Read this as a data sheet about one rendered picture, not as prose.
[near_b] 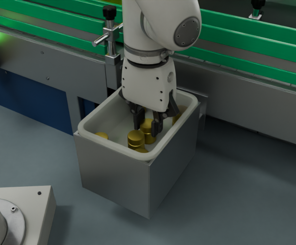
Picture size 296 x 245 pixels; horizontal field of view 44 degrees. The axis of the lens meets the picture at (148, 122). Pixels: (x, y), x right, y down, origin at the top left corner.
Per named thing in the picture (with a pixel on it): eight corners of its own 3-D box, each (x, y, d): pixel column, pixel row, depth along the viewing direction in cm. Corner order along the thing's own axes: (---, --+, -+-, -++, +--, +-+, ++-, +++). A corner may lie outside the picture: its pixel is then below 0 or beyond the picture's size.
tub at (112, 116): (199, 128, 83) (202, 96, 77) (150, 194, 68) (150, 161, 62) (134, 105, 90) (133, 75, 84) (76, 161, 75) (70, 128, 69)
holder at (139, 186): (204, 140, 92) (210, 89, 82) (149, 219, 73) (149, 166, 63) (145, 119, 98) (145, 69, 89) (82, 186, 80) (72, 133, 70)
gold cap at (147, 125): (150, 146, 76) (150, 130, 73) (136, 140, 77) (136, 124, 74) (159, 137, 78) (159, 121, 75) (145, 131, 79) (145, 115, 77)
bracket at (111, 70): (140, 73, 90) (140, 47, 85) (119, 91, 84) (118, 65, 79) (128, 69, 91) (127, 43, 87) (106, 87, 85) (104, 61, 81)
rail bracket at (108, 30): (143, 44, 87) (143, -9, 79) (102, 76, 75) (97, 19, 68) (133, 41, 88) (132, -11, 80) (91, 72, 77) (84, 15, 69)
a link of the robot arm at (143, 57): (182, 37, 64) (181, 52, 66) (140, 26, 68) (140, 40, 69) (158, 57, 58) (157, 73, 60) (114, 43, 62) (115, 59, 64)
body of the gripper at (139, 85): (183, 49, 65) (179, 100, 72) (135, 36, 69) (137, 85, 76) (161, 68, 60) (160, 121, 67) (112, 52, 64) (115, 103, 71)
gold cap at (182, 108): (188, 115, 77) (187, 131, 80) (189, 105, 80) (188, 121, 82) (171, 113, 77) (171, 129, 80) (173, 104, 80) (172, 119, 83)
